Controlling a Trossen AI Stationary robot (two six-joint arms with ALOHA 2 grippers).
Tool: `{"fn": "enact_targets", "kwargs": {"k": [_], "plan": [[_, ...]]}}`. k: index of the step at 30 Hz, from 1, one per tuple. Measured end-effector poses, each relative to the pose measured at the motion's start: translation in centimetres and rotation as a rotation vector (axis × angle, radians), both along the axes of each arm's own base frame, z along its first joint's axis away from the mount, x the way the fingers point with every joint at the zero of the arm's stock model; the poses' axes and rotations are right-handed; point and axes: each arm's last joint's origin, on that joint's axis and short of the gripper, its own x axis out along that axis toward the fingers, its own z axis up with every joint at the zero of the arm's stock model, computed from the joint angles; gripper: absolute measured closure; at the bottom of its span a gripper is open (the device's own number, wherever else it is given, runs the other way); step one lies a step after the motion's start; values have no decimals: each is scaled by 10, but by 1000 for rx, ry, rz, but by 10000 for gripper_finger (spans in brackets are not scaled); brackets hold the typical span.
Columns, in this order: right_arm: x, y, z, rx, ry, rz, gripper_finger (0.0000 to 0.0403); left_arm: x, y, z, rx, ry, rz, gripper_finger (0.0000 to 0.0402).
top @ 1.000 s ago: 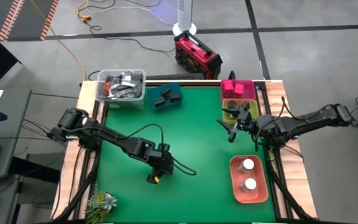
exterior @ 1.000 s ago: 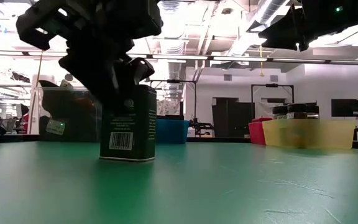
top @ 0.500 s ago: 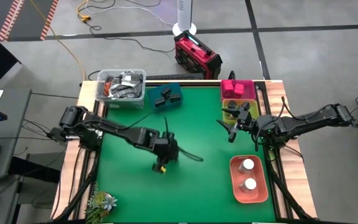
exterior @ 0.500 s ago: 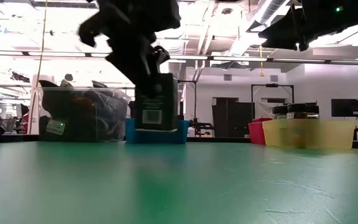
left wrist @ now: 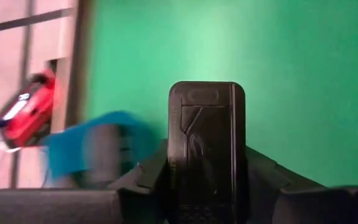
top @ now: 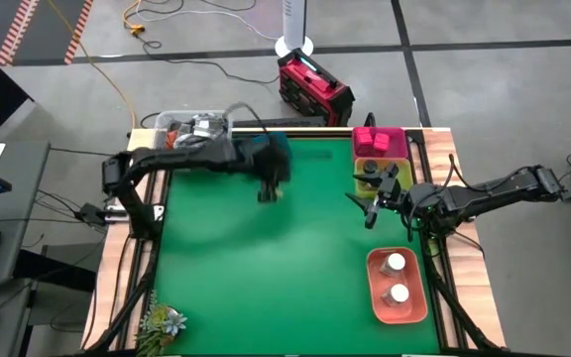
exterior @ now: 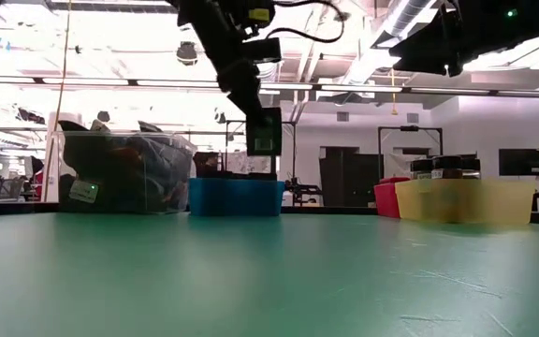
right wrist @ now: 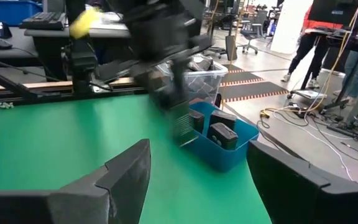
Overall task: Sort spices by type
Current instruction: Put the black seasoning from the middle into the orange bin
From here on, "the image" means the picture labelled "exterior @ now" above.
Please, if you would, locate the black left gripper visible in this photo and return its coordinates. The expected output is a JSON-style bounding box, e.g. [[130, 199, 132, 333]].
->
[[169, 0, 278, 125]]

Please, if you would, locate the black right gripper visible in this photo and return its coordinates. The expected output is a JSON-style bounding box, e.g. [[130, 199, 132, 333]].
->
[[387, 0, 533, 77]]

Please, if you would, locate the dark green pepper tin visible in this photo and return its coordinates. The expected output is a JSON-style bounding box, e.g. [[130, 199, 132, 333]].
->
[[245, 107, 284, 157]]

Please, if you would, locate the black-lid jar orange powder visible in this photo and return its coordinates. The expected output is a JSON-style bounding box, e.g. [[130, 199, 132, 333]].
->
[[430, 154, 463, 181]]

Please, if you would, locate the black-lid spice jar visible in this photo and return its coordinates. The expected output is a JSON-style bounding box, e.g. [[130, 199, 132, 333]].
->
[[409, 158, 435, 182]]

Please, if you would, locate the black ceiling dome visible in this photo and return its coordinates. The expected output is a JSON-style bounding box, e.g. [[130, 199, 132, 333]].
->
[[175, 40, 199, 66]]

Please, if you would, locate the person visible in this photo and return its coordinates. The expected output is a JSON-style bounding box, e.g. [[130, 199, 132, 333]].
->
[[193, 151, 223, 179]]

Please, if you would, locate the overhead rig crossbar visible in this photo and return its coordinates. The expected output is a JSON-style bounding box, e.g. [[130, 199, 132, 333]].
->
[[0, 74, 539, 99]]

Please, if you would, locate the blue plastic bin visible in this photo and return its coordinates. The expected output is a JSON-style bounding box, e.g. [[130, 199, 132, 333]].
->
[[187, 177, 287, 218]]

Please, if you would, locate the black background device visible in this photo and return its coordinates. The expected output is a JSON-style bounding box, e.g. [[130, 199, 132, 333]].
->
[[284, 176, 326, 209]]

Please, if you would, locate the dark cabinet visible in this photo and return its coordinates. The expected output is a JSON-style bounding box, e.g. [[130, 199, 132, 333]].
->
[[318, 146, 384, 209]]

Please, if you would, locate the clear plastic storage box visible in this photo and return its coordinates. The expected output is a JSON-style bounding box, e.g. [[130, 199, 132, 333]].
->
[[53, 120, 199, 215]]

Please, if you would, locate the red plastic bin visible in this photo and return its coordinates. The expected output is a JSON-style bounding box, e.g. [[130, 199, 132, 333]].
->
[[373, 176, 412, 219]]

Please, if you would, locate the translucent yellow plastic bin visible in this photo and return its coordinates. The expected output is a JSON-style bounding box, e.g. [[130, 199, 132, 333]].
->
[[394, 179, 537, 226]]

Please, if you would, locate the white tag with green light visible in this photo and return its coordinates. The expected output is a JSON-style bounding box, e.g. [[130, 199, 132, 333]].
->
[[68, 179, 100, 205]]

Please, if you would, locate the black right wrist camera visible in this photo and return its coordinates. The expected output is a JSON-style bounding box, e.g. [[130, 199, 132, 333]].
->
[[445, 59, 466, 79]]

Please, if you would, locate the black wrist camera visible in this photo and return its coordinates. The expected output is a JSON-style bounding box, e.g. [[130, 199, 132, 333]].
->
[[240, 37, 284, 66], [445, 59, 466, 79]]

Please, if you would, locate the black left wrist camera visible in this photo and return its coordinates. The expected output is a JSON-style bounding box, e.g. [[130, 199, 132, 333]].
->
[[240, 37, 284, 66]]

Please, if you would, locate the black camera gantry frame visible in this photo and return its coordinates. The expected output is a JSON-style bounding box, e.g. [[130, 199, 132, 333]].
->
[[377, 125, 444, 182], [225, 119, 299, 188]]

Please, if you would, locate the black left camera cable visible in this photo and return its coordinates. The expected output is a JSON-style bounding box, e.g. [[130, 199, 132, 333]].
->
[[264, 0, 346, 44]]

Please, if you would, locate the black aluminium table frame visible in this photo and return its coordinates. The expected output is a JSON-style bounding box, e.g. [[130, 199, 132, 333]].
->
[[0, 199, 539, 227]]

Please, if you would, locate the black wall monitor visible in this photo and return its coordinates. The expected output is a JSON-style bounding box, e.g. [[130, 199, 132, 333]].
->
[[498, 148, 539, 177]]

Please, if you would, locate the yellow extension cable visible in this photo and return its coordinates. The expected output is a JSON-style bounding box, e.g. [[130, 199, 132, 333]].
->
[[44, 0, 73, 202]]

